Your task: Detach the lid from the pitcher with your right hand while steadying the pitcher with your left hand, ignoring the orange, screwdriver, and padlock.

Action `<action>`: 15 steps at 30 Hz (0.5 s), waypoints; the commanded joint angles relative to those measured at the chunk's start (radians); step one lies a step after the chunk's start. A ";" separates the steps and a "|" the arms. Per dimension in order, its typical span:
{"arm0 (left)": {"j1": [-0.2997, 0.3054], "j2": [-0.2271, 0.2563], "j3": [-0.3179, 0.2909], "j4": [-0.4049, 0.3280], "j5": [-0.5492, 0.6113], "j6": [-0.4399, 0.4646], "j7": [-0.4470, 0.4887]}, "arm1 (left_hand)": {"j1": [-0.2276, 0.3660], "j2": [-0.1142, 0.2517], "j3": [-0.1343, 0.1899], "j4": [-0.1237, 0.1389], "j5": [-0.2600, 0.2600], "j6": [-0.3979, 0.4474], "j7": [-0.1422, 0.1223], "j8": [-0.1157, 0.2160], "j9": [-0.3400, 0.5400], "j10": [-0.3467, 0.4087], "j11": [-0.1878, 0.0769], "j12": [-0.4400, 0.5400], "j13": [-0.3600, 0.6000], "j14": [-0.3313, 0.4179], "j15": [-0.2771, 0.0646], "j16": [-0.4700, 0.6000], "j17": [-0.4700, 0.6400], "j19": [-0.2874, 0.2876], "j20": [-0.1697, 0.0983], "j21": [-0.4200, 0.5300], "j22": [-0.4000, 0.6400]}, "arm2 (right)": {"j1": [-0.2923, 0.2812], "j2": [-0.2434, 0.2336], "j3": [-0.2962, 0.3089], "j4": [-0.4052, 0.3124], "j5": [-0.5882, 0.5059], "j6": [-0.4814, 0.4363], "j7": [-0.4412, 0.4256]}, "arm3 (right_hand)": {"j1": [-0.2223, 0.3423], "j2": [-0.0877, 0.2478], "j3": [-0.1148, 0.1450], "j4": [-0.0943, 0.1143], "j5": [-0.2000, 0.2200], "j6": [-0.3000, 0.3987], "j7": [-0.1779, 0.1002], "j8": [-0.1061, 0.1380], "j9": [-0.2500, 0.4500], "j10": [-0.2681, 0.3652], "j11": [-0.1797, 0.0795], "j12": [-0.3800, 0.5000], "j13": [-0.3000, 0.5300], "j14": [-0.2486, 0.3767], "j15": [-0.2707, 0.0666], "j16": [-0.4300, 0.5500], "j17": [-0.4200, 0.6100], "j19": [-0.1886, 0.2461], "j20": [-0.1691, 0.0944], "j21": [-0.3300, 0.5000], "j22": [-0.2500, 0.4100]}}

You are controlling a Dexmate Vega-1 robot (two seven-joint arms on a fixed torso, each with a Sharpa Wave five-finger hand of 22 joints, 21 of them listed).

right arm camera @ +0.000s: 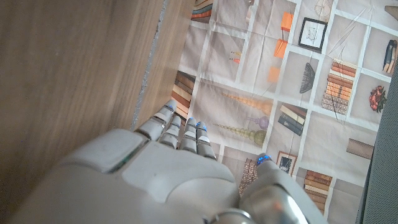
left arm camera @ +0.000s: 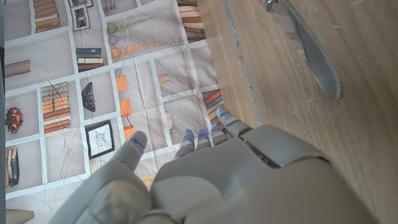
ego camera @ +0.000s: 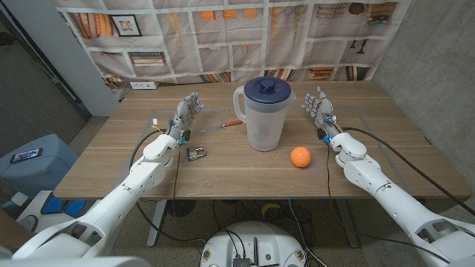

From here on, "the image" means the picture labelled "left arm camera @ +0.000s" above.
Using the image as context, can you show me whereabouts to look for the printed bookshelf backdrop cloth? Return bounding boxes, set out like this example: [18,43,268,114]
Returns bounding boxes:
[4,0,233,224]

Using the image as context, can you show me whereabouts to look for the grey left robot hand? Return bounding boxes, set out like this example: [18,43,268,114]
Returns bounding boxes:
[48,106,379,224]

